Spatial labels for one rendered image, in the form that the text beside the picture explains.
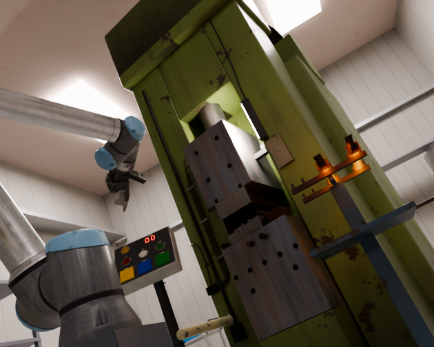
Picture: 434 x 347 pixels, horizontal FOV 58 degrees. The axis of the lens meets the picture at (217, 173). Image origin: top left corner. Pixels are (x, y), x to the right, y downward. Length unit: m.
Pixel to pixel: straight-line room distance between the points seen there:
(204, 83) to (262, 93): 0.42
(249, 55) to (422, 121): 4.27
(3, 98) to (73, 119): 0.20
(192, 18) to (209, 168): 1.02
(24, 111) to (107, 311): 0.64
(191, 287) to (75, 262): 5.45
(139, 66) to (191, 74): 0.42
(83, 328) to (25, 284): 0.27
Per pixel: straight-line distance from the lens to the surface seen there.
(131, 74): 2.86
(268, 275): 1.88
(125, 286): 2.11
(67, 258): 0.99
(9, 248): 1.17
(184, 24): 2.70
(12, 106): 1.27
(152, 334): 0.98
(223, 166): 2.09
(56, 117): 1.31
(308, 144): 2.06
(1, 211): 1.19
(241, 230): 2.00
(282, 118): 2.16
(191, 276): 6.39
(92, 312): 0.94
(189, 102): 2.52
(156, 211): 6.80
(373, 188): 2.39
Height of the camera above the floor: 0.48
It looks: 23 degrees up
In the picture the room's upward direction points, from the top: 24 degrees counter-clockwise
